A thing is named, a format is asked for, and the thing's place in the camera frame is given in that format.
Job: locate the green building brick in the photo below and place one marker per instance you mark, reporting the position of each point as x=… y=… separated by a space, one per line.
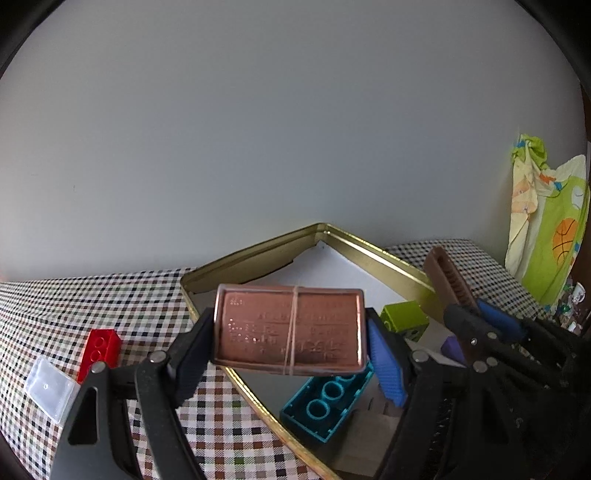
x=401 y=316

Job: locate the gold rectangular tin box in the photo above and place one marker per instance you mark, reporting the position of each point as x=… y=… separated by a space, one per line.
x=258 y=258

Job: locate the green basketball print garment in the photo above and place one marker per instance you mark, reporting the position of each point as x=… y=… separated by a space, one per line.
x=563 y=240

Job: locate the copper tin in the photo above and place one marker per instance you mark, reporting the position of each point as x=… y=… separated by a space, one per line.
x=258 y=332

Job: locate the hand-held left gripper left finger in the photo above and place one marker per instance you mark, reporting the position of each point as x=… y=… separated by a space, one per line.
x=198 y=350

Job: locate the red building brick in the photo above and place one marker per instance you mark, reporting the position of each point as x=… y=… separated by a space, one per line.
x=99 y=346

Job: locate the teal building brick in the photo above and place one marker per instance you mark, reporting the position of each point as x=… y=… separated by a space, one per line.
x=323 y=406

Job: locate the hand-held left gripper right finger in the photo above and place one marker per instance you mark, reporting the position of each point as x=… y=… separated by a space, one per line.
x=388 y=364

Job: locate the white patterned mug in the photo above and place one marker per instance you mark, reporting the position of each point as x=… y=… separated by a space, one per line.
x=577 y=291

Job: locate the clear plastic box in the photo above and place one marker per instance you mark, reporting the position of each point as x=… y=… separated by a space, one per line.
x=51 y=383

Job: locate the purple block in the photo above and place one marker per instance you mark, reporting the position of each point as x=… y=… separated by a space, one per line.
x=450 y=348

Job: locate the checked tablecloth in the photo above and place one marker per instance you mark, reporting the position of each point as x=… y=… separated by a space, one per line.
x=138 y=300

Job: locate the rubber band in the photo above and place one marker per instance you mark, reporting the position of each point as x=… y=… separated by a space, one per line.
x=292 y=323

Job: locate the brown wooden brush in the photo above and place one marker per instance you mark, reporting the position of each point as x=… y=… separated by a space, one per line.
x=443 y=272

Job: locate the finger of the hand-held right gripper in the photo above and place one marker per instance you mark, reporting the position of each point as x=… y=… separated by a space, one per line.
x=501 y=321
x=461 y=321

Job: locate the yellow hanging garment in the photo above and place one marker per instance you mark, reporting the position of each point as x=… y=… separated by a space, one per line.
x=521 y=198

